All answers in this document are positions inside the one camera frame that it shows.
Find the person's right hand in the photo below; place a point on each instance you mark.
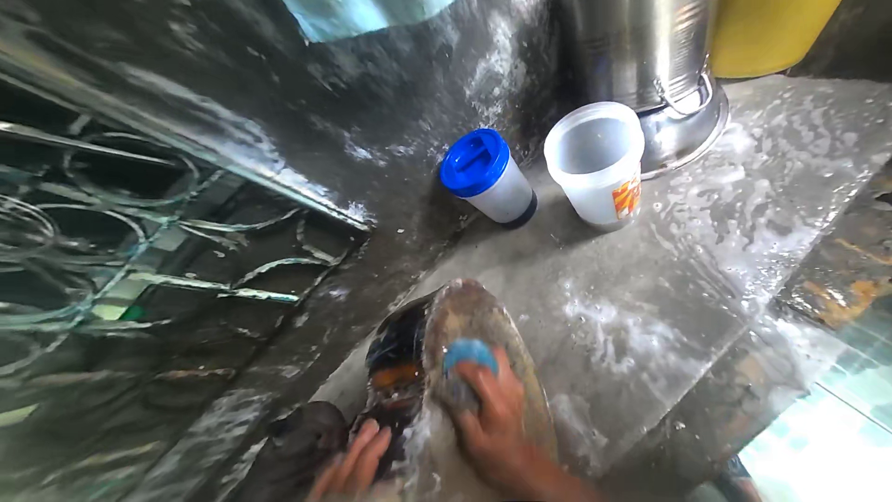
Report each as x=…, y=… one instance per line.
x=496, y=432

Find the person's left hand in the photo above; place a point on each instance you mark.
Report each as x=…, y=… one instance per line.
x=352, y=468

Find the person's right thumb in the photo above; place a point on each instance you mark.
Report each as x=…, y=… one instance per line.
x=470, y=427

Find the person's left fingers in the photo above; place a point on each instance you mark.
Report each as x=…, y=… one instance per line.
x=361, y=454

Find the person's right fingers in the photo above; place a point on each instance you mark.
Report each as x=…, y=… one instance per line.
x=493, y=389

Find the blue scrubber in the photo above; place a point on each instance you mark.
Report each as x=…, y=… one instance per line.
x=470, y=352

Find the person's right forearm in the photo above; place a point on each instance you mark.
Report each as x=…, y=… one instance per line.
x=542, y=475

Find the dark rounded object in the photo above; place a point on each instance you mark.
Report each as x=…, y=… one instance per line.
x=306, y=439

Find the clear container with blue lid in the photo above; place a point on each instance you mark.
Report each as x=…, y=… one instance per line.
x=503, y=192

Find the white bucket with orange label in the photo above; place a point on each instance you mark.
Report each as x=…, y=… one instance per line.
x=592, y=197

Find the metal window grille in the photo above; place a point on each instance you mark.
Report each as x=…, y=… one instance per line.
x=164, y=280

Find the silver metal basin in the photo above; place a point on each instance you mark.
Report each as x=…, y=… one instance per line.
x=679, y=136

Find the large silver metal pot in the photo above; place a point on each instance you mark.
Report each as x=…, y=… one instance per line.
x=631, y=52

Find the light blue sheet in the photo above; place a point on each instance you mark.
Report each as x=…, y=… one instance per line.
x=362, y=15

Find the yellow plastic container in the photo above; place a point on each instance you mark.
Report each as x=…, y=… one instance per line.
x=763, y=35

